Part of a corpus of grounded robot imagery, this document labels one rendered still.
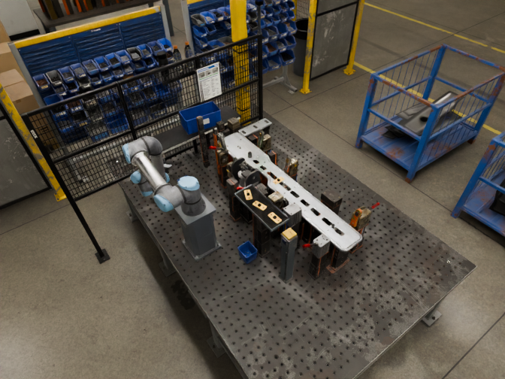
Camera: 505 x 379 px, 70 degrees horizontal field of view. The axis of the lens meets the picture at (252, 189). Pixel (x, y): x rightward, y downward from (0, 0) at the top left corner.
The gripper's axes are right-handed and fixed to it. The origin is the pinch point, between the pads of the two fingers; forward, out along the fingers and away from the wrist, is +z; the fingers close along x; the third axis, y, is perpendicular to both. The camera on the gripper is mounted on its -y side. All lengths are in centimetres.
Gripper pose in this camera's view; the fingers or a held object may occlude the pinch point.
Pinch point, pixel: (167, 156)
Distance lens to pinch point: 283.8
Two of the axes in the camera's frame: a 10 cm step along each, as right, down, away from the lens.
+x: 4.6, 8.4, 2.9
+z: 4.5, -5.0, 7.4
